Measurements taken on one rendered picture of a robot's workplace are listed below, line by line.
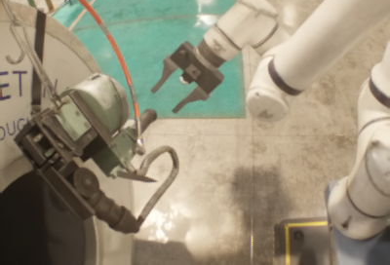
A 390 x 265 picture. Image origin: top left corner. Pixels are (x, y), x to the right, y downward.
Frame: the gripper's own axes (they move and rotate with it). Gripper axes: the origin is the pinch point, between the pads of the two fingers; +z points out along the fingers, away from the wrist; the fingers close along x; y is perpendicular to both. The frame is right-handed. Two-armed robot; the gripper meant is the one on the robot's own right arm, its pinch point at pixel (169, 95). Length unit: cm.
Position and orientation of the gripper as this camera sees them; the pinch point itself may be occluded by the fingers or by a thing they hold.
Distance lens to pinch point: 73.5
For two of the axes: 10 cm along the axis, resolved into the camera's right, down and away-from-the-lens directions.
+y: -2.1, 3.9, -9.0
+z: -6.7, 6.1, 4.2
